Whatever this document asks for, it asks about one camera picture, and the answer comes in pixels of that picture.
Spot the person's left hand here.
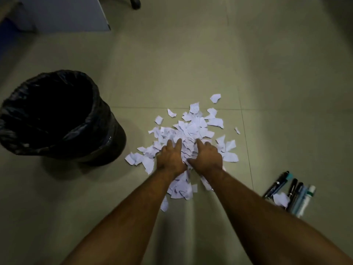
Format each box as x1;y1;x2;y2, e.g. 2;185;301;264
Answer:
156;138;188;175

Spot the person's right hand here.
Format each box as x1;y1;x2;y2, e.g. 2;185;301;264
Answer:
187;139;223;173

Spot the pile of torn paper pieces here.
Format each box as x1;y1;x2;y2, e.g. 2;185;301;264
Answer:
125;93;241;213

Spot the person's left forearm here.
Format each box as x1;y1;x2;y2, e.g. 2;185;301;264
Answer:
61;169;188;265

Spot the person's right forearm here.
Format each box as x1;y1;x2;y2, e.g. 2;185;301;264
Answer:
201;167;353;265

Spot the black trash bin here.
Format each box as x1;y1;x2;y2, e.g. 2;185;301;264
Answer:
74;107;127;167

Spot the black pen with teal cap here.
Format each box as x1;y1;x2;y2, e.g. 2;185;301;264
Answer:
263;171;290;199

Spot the single white paper scrap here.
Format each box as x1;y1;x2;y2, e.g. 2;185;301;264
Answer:
272;192;290;208

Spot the short black pen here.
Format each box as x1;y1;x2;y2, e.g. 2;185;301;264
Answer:
287;178;298;198

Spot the long black pen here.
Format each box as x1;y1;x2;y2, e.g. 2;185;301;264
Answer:
286;182;304;212

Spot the pale blue pen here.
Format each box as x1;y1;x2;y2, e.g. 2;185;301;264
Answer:
291;186;308;216

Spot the white marker with green band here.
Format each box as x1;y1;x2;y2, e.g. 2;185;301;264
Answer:
297;185;316;218

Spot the black trash bag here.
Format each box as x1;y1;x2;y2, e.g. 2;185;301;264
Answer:
0;70;120;161

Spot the white cabinet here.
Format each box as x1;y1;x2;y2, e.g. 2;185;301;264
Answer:
16;0;111;33

